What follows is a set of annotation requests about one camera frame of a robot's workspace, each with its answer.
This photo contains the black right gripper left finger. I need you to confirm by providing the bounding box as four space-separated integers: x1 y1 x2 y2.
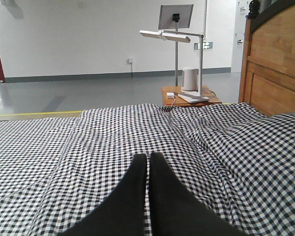
58 154 147 236

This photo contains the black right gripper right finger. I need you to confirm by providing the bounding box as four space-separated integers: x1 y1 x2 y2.
149 152 241 236

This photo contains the checkered gingham bed sheet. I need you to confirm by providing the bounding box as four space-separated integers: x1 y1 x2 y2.
0 118 93 236

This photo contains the white desk lamp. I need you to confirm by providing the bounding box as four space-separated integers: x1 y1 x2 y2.
140 30 209 103

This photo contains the wooden bed headboard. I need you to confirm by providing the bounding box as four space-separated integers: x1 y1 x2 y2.
238 0 295 116

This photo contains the checkered gingham folded quilt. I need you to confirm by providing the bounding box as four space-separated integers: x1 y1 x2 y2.
29 103 295 236

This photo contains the white charger adapter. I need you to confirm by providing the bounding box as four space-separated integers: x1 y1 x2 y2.
166 92 175 99

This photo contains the wooden nightstand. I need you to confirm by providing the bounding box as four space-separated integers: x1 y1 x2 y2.
161 85 222 107

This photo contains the white cylindrical speaker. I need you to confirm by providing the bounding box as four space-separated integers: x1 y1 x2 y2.
181 67 197 91

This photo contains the grey monitor on pole stand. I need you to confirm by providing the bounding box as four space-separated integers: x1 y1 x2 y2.
157 4 194 87

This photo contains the white wall socket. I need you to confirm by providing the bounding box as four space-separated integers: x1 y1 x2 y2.
127 58 134 63

